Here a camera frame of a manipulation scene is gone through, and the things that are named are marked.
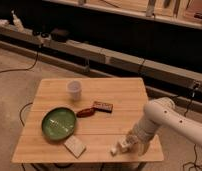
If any brown snack bar packet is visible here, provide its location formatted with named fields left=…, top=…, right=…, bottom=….
left=93, top=101, right=113, bottom=113

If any translucent plastic cup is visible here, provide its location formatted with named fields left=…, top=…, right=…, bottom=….
left=67, top=80, right=82, bottom=101

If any black box on ledge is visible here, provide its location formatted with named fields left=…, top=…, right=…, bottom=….
left=51, top=28, right=70, bottom=42

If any wooden table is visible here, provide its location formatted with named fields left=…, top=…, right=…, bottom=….
left=12, top=78, right=164, bottom=163

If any green round plate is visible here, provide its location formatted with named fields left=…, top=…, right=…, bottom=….
left=41, top=107, right=77, bottom=141

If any white square sponge block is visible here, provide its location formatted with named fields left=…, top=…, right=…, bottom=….
left=64, top=136, right=86, bottom=158

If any red sausage toy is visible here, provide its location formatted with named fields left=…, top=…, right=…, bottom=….
left=76, top=108, right=95, bottom=118

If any black floor cable right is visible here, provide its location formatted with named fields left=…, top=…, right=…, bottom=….
left=181, top=86, right=202, bottom=171

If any white spray bottle on ledge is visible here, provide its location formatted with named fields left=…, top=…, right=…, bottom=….
left=11, top=11, right=24, bottom=32

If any black floor cable left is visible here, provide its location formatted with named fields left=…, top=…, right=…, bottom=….
left=0, top=46, right=41, bottom=76

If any black floor cable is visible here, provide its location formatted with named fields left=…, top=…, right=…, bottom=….
left=0, top=46, right=41, bottom=76
left=181, top=86, right=202, bottom=171

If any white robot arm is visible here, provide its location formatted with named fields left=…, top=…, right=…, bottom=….
left=125, top=97, right=202, bottom=150

